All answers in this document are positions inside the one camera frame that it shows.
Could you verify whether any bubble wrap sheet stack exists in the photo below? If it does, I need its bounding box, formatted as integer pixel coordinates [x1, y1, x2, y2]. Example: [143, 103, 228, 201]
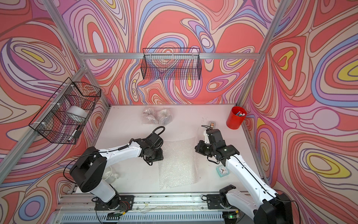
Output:
[158, 138, 197, 190]

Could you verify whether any bubble wrap sheet around mug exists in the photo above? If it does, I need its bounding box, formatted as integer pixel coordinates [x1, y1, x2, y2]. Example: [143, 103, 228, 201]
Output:
[141, 107, 158, 125]

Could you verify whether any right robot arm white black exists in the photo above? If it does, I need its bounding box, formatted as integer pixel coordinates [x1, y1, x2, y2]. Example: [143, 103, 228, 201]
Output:
[195, 140, 293, 224]

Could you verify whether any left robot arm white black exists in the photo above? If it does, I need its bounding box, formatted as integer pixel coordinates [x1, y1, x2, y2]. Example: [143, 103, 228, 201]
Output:
[70, 137, 164, 211]

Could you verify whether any small green alarm clock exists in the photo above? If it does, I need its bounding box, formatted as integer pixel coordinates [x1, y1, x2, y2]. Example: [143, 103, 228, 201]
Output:
[216, 165, 230, 178]

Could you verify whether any red pen holder cup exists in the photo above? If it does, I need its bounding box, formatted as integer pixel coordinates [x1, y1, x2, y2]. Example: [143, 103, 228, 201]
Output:
[226, 106, 247, 130]

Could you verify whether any black marker in basket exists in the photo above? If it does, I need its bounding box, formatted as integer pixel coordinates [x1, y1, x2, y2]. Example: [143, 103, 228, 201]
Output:
[69, 129, 81, 141]

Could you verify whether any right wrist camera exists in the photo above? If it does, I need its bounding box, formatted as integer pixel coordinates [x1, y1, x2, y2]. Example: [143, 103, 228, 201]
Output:
[205, 129, 225, 147]

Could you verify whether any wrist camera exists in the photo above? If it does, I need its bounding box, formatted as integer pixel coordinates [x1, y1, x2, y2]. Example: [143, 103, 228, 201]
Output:
[147, 133, 164, 149]
[205, 129, 225, 147]

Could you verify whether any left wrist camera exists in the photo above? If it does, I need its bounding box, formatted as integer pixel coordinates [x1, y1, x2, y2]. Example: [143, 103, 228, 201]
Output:
[147, 133, 164, 149]

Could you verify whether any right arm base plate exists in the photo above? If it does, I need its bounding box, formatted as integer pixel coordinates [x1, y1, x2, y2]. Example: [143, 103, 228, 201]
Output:
[201, 194, 237, 210]

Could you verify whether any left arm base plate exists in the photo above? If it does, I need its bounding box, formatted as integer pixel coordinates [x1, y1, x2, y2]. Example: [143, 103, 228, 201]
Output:
[92, 195, 134, 212]

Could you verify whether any black wire basket back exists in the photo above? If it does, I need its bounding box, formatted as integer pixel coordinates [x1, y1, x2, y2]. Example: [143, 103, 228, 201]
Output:
[140, 47, 202, 81]

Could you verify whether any black wire basket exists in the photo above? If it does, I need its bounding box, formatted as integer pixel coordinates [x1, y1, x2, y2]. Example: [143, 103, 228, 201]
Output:
[140, 47, 202, 81]
[29, 78, 102, 145]

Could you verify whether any black wire basket left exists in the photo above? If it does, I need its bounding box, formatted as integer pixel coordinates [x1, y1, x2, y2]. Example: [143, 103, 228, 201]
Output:
[29, 78, 102, 145]

